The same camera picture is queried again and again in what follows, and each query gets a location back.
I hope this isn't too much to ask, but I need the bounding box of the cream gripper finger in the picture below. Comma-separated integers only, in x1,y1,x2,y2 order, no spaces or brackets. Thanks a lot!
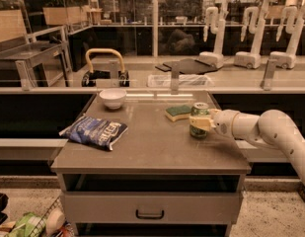
190,116,211,131

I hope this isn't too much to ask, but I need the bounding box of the green soda can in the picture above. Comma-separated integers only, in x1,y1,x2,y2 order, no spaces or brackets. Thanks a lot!
190,102,209,139

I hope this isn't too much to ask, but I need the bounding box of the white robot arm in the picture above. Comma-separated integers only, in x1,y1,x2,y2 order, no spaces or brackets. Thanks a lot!
190,109,305,187

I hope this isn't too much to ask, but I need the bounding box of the grey drawer cabinet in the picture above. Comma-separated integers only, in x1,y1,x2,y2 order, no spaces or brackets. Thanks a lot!
51,91,251,237

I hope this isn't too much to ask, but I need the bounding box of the grey drawer front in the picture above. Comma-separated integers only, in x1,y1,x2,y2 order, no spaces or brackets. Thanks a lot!
61,192,243,224

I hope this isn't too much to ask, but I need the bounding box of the green yellow sponge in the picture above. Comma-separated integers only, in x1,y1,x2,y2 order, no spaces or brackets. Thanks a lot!
165,105,191,122

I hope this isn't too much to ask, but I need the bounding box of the clear plastic bin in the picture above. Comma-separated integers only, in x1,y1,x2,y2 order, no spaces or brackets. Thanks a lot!
147,74,214,88

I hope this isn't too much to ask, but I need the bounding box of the white background robot left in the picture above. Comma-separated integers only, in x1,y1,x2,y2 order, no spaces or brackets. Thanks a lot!
197,0,236,69

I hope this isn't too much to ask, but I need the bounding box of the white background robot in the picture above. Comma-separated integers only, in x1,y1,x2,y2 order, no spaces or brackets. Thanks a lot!
197,0,236,69
234,0,278,69
269,2,305,69

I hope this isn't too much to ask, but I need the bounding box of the black floor mat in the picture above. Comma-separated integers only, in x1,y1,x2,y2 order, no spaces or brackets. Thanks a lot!
156,58,218,75

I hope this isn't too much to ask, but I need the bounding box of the white background robot middle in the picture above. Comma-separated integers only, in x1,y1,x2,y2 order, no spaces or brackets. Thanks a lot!
234,0,278,69

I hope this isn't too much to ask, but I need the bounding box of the white bowl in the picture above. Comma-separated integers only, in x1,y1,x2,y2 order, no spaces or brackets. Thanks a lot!
99,88,126,110

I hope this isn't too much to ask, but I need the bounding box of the blue chip bag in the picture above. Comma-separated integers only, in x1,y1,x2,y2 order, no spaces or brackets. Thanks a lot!
59,116,128,151

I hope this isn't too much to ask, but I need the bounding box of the white background robot right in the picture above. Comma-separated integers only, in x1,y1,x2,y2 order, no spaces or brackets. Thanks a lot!
269,2,305,69

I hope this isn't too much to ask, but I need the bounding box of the grey background table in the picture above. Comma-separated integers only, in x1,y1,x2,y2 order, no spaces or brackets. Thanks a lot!
0,41,72,87

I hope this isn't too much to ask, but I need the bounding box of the wooden planter box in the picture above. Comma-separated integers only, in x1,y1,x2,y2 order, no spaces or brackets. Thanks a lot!
42,5,90,26

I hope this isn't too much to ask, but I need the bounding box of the white cup in basket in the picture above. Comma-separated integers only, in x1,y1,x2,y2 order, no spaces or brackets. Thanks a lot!
45,208,65,236

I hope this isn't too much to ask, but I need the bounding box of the green snack bag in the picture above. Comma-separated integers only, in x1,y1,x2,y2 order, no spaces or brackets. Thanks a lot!
7,212,45,237

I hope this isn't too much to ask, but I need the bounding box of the black drawer handle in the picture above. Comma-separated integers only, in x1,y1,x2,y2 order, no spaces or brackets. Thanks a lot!
135,209,165,220

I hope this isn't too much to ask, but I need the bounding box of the yellow handled black cart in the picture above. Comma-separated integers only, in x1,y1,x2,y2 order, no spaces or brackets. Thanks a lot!
81,48,130,87

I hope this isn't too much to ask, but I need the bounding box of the wire basket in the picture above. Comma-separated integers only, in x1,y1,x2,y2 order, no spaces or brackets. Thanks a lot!
4,197,76,237

